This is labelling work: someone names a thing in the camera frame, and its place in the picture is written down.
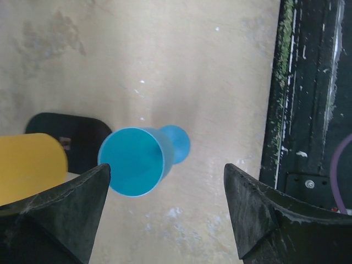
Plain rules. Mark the metal wine glass rack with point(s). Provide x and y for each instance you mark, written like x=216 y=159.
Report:
x=81 y=137

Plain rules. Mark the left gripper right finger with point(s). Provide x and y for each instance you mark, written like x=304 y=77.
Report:
x=272 y=227

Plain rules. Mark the orange wine glass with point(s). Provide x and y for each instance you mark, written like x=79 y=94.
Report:
x=30 y=164

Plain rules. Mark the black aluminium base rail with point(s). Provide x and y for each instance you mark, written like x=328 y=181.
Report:
x=307 y=145

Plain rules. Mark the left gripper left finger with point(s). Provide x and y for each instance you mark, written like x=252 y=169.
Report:
x=58 y=225

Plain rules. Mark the blue wine glass left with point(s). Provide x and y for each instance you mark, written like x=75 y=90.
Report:
x=140 y=158

